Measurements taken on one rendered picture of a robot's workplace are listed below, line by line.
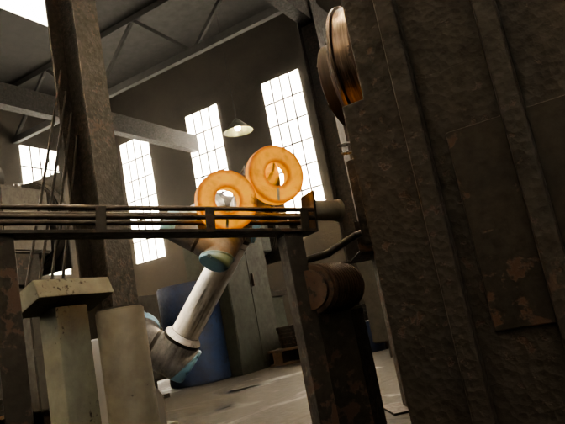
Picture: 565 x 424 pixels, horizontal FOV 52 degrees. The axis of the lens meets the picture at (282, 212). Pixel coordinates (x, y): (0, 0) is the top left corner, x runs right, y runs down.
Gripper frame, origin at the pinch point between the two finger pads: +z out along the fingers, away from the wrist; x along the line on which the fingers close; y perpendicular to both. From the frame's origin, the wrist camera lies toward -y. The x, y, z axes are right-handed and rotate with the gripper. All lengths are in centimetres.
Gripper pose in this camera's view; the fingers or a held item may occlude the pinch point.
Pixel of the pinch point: (272, 168)
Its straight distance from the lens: 150.7
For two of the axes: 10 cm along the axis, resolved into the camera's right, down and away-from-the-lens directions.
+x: 9.0, -1.0, 4.3
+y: -2.9, -8.6, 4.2
